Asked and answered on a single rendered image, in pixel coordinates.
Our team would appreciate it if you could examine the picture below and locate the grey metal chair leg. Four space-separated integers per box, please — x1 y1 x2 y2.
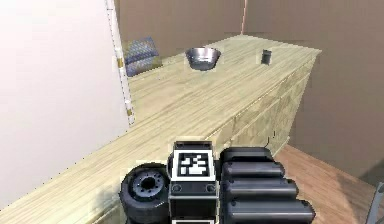
366 181 384 224

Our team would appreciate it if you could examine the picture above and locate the small black cup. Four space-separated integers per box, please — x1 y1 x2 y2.
260 49 273 66

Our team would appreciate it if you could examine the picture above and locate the pale wooden chest of drawers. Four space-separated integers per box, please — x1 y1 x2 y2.
0 34 323 224

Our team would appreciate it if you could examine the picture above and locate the silver metal bowl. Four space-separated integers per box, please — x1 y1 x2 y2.
184 46 222 72

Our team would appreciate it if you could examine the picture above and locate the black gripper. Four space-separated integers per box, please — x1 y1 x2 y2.
119 162 172 224

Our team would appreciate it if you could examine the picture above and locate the white room door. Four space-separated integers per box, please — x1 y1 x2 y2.
0 0 136 210

